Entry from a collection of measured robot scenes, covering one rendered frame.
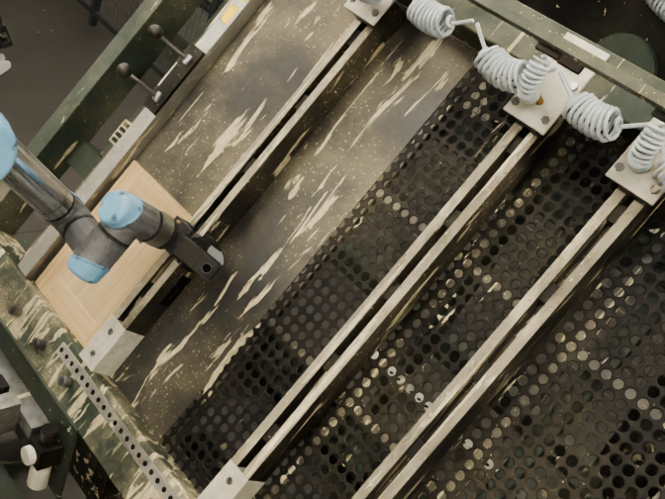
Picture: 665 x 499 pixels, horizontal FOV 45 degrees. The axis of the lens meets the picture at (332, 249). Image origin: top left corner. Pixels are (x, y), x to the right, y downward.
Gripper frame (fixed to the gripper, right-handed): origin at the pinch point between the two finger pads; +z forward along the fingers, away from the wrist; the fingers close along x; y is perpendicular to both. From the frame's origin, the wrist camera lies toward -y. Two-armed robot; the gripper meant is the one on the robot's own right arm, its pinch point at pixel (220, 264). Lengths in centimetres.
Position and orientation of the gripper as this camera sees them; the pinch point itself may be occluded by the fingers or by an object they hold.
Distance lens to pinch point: 184.5
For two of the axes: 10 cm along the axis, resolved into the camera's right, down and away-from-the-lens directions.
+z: 4.4, 3.1, 8.5
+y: -6.3, -5.7, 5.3
